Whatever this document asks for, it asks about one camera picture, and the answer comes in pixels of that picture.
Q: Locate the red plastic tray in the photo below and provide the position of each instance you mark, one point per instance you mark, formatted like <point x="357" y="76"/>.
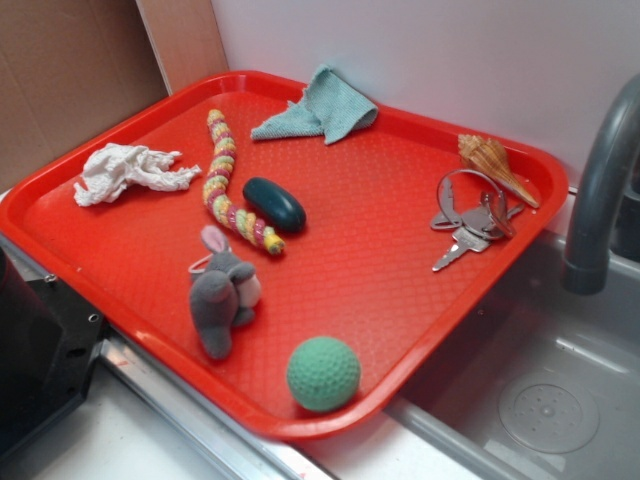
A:
<point x="361" y="271"/>

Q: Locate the colourful braided rope toy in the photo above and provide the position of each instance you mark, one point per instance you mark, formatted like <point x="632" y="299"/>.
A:
<point x="244" y="223"/>

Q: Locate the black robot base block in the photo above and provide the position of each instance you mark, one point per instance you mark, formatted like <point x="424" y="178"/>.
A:
<point x="50" y="339"/>

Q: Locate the grey plush bunny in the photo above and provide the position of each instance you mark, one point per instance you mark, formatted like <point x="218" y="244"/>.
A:
<point x="224" y="292"/>

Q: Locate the grey plastic sink basin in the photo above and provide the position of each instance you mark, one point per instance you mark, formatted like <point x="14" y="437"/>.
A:
<point x="536" y="382"/>

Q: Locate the crumpled white tissue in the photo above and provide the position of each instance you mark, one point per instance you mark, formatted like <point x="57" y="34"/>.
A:
<point x="111" y="170"/>

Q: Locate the grey sink faucet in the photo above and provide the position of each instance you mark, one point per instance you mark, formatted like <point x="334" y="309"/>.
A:
<point x="605" y="216"/>

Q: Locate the brown spiral seashell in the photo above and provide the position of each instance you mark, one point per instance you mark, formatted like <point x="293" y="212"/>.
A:
<point x="488" y="156"/>

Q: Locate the green dimpled ball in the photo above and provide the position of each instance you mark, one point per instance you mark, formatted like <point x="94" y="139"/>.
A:
<point x="323" y="374"/>

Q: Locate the dark green oval soap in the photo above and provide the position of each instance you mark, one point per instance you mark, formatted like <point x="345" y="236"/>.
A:
<point x="277" y="205"/>

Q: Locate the brown cardboard panel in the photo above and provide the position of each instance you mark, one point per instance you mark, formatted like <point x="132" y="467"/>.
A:
<point x="70" y="70"/>

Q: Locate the teal folded cloth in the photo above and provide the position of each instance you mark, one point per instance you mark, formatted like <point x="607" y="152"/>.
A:
<point x="329" y="107"/>

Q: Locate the silver key bunch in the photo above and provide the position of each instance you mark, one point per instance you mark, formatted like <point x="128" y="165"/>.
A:
<point x="475" y="229"/>

